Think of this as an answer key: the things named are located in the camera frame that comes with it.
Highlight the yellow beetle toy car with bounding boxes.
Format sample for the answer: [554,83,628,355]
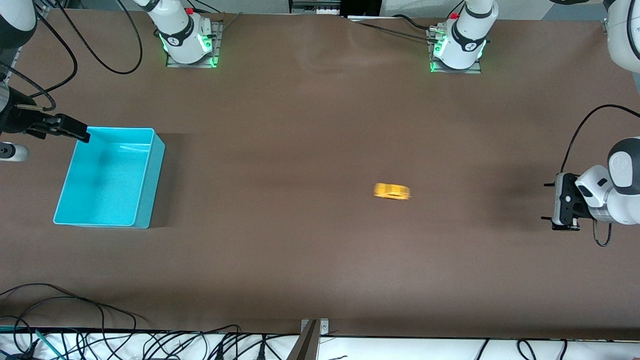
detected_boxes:
[373,182,412,201]

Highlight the turquoise plastic bin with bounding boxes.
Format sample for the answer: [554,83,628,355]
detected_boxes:
[52,126,166,230]

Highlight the teal pen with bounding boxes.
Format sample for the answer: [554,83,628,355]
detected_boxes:
[34,329,63,360]

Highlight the brown table cover mat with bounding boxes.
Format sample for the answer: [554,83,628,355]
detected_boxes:
[0,7,640,342]

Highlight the grey metal rack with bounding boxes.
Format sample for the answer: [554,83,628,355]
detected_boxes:
[289,0,332,15]

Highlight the dark metal bar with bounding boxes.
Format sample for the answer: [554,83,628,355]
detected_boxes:
[286,320,320,360]

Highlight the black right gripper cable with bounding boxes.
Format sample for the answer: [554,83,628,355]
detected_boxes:
[0,62,56,112]

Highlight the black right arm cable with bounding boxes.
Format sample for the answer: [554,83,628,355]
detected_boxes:
[27,12,79,98]

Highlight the black looping cable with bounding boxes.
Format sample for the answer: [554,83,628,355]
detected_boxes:
[52,0,144,76]

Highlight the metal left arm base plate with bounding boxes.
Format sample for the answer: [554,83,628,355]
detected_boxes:
[427,27,484,75]

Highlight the long black floor cable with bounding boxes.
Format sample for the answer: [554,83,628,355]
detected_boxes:
[0,283,138,346]

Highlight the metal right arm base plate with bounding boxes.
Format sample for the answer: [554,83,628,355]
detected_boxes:
[165,20,224,69]

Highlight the black cable bundle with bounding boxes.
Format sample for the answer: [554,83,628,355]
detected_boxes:
[348,14,443,42]

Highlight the tangled black cables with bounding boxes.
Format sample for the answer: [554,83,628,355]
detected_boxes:
[0,315,301,360]

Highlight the grey metal bracket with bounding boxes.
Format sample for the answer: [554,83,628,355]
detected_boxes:
[300,318,330,337]

